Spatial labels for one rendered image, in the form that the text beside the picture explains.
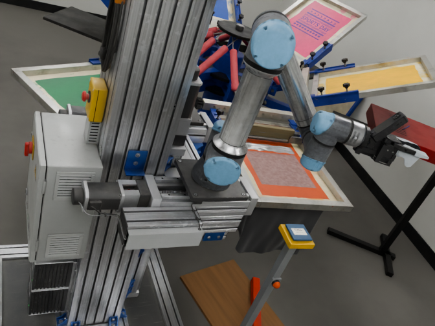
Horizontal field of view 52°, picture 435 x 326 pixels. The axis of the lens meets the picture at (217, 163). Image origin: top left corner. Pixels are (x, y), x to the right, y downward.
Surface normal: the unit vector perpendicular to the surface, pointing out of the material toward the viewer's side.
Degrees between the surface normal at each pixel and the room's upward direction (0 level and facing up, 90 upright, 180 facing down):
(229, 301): 0
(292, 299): 0
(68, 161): 0
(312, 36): 32
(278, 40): 83
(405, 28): 90
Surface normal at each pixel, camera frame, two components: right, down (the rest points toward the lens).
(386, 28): -0.91, -0.08
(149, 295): 0.30, -0.79
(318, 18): -0.09, -0.55
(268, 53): -0.02, 0.44
